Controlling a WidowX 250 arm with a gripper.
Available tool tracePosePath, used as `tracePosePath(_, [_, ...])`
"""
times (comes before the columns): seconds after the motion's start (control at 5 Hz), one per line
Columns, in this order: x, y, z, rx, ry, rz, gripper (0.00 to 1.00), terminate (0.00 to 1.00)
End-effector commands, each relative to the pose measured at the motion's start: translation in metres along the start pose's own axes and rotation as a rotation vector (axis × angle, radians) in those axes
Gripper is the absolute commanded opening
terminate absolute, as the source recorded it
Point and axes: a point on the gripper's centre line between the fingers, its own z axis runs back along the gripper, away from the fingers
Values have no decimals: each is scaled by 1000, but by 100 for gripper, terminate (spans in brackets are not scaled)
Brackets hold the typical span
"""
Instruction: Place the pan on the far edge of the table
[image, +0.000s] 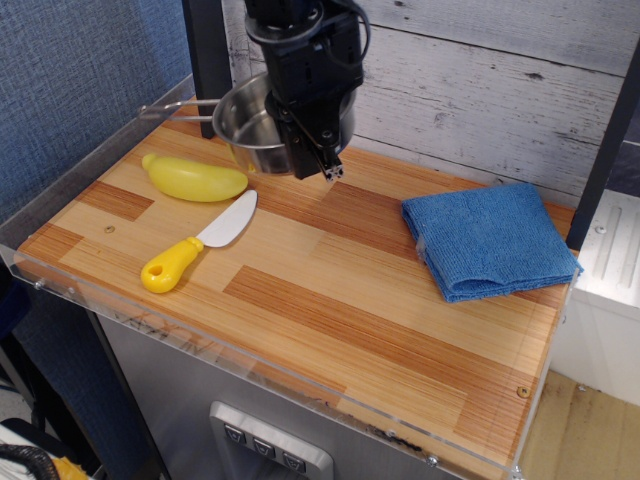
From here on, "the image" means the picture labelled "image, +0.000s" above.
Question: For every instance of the yellow toy banana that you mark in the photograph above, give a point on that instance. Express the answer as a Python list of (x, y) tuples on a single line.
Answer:
[(193, 181)]

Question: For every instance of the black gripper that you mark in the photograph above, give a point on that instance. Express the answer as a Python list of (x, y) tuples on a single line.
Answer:
[(314, 64)]

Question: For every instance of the yellow object bottom left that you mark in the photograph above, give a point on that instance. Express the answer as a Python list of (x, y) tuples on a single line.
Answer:
[(67, 470)]

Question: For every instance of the toy knife yellow handle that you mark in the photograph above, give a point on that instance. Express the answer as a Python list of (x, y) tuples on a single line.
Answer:
[(164, 271)]

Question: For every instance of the small stainless steel pan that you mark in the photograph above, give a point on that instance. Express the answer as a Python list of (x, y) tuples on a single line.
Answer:
[(246, 119)]

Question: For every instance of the stainless steel cabinet front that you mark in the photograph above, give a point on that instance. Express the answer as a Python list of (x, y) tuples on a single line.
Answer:
[(174, 390)]

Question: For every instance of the folded blue cloth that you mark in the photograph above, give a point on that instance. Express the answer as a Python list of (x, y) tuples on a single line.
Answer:
[(489, 242)]

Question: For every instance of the silver button panel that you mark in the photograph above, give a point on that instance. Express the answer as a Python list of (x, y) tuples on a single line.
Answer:
[(254, 449)]

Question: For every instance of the dark metal post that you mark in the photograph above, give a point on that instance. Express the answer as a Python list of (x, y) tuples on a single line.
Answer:
[(612, 140), (208, 49)]

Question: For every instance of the white side cabinet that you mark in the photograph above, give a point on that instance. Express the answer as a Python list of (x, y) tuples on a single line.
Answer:
[(597, 343)]

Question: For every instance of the clear acrylic table guard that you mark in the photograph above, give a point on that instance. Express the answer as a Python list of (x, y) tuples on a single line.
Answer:
[(361, 335)]

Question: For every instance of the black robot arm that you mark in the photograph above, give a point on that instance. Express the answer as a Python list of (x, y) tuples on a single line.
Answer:
[(255, 8)]

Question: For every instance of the dark metal post left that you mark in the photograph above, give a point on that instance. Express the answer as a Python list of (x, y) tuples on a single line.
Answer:
[(208, 49)]

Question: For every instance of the dark metal post right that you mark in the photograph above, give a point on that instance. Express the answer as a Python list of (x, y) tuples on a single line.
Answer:
[(612, 140)]

